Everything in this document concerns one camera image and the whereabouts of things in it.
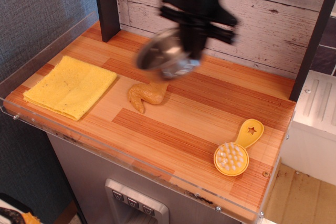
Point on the orange object bottom left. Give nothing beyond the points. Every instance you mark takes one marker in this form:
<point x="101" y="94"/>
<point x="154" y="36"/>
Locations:
<point x="16" y="217"/>

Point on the yellow folded cloth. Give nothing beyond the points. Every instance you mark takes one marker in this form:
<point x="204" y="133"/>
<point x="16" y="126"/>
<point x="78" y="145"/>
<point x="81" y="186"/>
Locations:
<point x="71" y="88"/>

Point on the yellow round brush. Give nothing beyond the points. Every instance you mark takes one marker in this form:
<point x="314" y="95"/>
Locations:
<point x="231" y="158"/>

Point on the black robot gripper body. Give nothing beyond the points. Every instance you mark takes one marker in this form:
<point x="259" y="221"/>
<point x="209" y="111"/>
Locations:
<point x="201" y="14"/>

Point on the toy chicken wing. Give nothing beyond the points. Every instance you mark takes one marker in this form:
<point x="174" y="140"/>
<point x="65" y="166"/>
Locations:
<point x="152" y="93"/>

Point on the white plastic furniture piece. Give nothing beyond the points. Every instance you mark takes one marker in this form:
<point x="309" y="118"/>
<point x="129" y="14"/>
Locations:
<point x="309" y="146"/>

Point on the dark left frame post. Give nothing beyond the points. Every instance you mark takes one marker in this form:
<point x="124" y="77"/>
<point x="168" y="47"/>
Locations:
<point x="109" y="18"/>

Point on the dark frame post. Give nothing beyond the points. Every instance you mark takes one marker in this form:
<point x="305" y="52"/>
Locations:
<point x="312" y="47"/>
<point x="109" y="18"/>

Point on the silver dispenser button panel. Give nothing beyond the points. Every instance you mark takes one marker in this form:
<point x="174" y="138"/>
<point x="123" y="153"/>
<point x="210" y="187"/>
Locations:
<point x="130" y="206"/>

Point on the dark right frame post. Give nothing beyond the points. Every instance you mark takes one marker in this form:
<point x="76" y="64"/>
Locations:
<point x="312" y="47"/>

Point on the grey toy fridge cabinet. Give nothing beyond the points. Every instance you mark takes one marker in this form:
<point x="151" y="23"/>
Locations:
<point x="87" y="172"/>

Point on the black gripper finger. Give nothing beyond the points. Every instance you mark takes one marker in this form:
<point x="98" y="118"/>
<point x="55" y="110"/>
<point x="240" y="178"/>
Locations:
<point x="199" y="39"/>
<point x="186" y="37"/>

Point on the stainless steel pot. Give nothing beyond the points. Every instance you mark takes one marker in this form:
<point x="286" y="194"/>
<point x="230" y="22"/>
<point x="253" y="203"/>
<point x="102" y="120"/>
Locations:
<point x="165" y="58"/>

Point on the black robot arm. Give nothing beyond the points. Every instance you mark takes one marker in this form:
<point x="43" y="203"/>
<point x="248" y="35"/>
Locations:
<point x="195" y="18"/>

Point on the clear acrylic table guard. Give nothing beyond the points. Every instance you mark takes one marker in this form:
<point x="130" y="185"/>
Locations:
<point x="176" y="139"/>

